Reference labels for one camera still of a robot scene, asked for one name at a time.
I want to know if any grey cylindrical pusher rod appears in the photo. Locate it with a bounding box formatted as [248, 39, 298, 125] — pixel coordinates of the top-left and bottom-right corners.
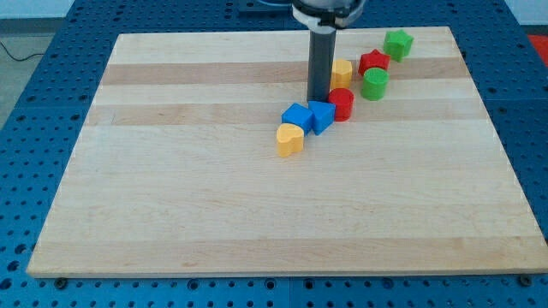
[307, 27, 337, 101]

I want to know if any white robot tool flange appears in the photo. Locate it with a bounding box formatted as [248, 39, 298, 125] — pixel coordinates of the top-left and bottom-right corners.
[292, 0, 366, 29]

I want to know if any yellow hexagon block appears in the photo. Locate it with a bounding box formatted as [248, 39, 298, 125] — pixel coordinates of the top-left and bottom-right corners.
[331, 59, 353, 90]

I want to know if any red circle block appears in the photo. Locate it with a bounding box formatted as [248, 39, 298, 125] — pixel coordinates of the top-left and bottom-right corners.
[328, 88, 354, 121]

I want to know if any green circle block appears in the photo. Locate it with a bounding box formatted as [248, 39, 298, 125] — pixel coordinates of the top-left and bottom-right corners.
[360, 68, 390, 101]

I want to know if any red star block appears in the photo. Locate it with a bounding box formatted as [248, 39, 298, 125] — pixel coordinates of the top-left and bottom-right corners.
[358, 49, 390, 76]

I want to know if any blue triangle block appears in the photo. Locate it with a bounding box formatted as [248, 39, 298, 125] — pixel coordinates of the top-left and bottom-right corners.
[308, 101, 336, 135]

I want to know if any green star block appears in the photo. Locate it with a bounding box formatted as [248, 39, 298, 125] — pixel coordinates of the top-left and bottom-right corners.
[383, 29, 414, 62]

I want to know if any blue cube block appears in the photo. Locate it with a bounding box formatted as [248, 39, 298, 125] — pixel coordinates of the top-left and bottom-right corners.
[281, 103, 313, 136]

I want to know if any yellow heart block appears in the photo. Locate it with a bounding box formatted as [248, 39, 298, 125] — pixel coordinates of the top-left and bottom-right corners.
[276, 123, 305, 157]

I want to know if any wooden board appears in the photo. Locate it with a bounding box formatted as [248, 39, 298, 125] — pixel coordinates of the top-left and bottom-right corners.
[27, 27, 547, 278]

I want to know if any red object at edge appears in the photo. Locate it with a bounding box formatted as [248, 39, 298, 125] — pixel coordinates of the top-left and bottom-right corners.
[527, 34, 548, 66]

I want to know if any black cable on floor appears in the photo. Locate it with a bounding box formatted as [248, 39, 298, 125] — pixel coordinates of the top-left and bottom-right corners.
[0, 40, 46, 62]

